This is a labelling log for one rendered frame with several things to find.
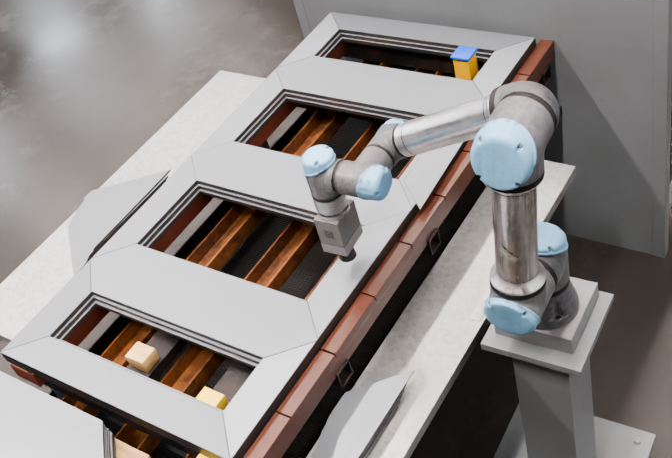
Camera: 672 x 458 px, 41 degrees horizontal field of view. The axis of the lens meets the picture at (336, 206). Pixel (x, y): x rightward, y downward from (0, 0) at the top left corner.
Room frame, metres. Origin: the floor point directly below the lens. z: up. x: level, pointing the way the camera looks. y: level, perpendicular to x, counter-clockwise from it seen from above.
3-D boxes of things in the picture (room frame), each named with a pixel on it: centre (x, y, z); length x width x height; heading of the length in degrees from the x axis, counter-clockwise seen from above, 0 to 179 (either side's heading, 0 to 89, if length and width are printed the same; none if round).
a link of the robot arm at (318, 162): (1.55, 0.00, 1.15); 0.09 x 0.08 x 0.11; 50
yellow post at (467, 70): (2.23, -0.49, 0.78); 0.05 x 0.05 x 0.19; 46
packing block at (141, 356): (1.53, 0.55, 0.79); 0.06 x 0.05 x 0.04; 46
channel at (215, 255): (2.07, 0.23, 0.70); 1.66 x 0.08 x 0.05; 136
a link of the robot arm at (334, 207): (1.56, 0.01, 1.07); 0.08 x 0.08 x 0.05
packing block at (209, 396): (1.32, 0.40, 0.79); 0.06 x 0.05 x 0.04; 46
